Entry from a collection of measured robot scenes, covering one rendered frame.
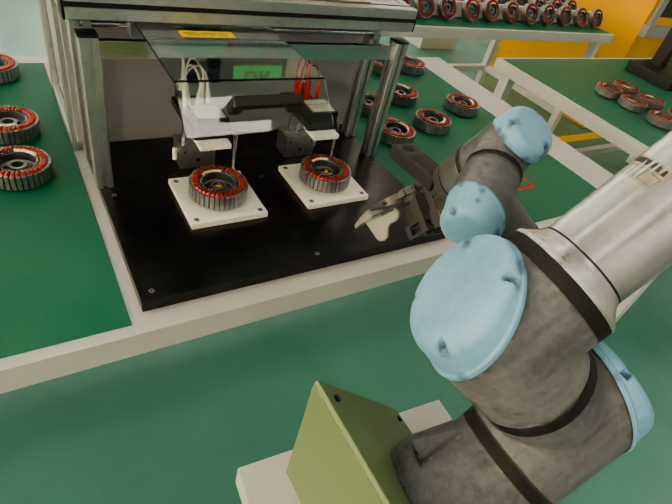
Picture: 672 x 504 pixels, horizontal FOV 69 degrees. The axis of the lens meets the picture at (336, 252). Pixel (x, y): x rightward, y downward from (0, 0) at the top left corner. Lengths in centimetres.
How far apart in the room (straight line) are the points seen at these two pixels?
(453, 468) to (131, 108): 93
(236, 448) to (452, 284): 118
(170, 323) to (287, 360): 94
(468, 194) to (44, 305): 63
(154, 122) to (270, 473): 79
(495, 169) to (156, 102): 76
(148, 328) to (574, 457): 59
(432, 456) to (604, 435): 15
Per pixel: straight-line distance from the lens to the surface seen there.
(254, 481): 68
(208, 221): 93
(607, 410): 52
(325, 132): 107
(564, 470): 53
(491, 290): 40
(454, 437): 53
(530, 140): 66
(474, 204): 59
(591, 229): 44
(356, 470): 49
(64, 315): 83
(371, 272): 95
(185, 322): 81
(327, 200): 104
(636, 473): 202
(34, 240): 96
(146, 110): 116
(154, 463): 152
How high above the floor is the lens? 137
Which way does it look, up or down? 40 degrees down
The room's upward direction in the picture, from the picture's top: 16 degrees clockwise
